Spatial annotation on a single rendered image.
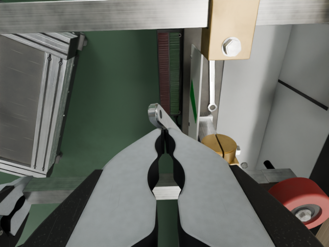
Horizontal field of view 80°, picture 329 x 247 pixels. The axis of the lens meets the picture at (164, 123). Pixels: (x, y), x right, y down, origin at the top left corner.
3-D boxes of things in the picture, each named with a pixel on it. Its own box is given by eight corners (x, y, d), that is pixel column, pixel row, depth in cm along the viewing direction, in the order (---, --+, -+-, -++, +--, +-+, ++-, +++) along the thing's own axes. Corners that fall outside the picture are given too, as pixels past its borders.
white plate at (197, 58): (186, 157, 48) (192, 189, 40) (189, 43, 36) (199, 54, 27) (188, 157, 48) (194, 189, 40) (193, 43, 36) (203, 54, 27)
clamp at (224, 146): (194, 193, 37) (199, 218, 33) (198, 133, 31) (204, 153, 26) (224, 192, 37) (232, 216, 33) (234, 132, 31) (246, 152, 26)
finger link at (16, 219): (6, 178, 36) (-39, 227, 27) (39, 177, 36) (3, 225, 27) (13, 190, 37) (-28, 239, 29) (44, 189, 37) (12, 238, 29)
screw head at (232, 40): (220, 56, 23) (223, 59, 22) (222, 37, 22) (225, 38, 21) (238, 56, 23) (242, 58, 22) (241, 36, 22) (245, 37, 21)
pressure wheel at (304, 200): (242, 179, 39) (270, 236, 29) (249, 146, 35) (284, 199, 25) (282, 177, 39) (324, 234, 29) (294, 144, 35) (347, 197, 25)
